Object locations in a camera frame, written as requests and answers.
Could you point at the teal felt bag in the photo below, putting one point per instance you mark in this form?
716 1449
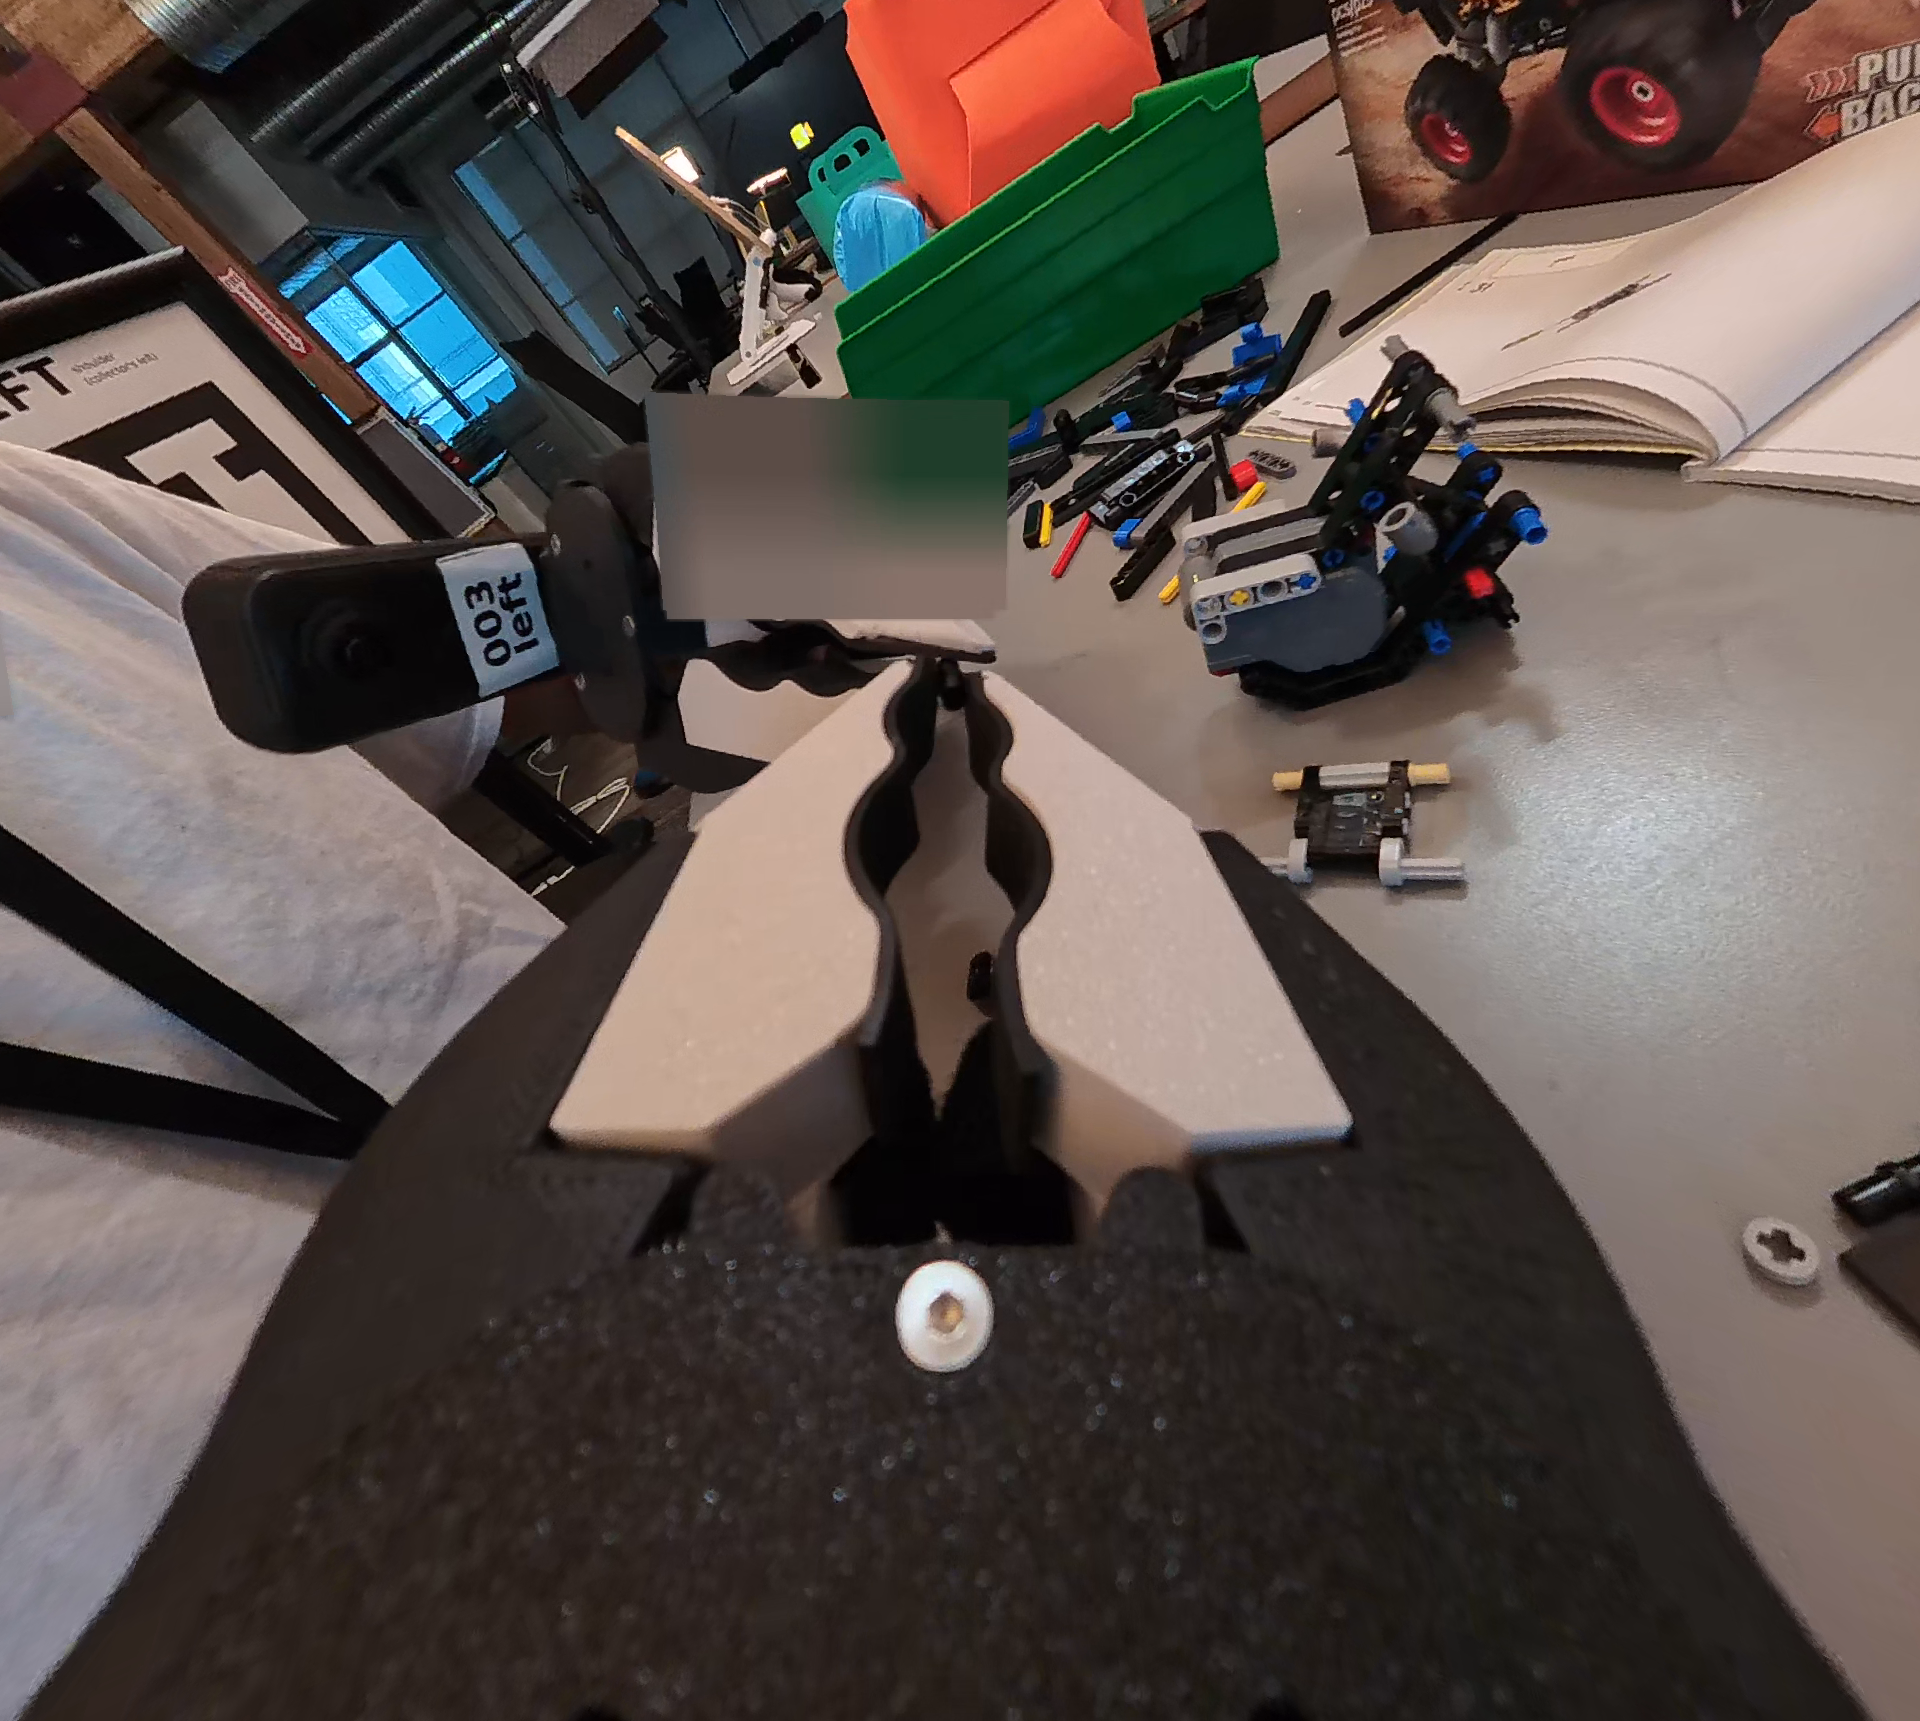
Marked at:
848 161

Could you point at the pile of black toy beams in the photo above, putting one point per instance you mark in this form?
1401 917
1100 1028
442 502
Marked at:
1141 461

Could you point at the green plastic bin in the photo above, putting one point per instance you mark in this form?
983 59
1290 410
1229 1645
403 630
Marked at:
1050 267

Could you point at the building instruction booklet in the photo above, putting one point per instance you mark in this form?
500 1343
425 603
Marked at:
1651 326

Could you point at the partly built toy chassis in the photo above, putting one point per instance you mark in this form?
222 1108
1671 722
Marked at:
1305 597

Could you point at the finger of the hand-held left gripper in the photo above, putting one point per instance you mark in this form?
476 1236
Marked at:
765 716

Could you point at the small toy axle subassembly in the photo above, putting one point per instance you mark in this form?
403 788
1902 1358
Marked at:
1358 820

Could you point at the person's white shirt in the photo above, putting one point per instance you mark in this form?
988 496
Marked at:
181 850

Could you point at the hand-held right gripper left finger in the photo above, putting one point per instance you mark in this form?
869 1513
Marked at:
721 1001

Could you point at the tan board on white stand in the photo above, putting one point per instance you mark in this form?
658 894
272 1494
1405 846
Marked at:
751 281

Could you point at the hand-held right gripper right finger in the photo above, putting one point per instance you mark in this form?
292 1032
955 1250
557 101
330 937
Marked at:
1170 1001

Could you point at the framed marker sign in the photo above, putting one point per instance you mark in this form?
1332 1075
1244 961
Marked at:
194 401

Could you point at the studio light panel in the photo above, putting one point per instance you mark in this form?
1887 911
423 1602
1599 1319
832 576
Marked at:
600 18

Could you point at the long black toy axle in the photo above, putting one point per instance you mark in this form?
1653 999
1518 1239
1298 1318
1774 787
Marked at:
1425 274

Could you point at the light blue cloth bundle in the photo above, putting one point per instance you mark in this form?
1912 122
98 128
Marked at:
878 236

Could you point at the black flat toy panel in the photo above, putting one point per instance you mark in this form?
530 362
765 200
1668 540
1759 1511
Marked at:
1887 1279

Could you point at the white round toy bush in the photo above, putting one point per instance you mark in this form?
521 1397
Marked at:
1781 1251

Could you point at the red toy axle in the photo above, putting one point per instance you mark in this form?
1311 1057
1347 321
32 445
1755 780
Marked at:
1070 544

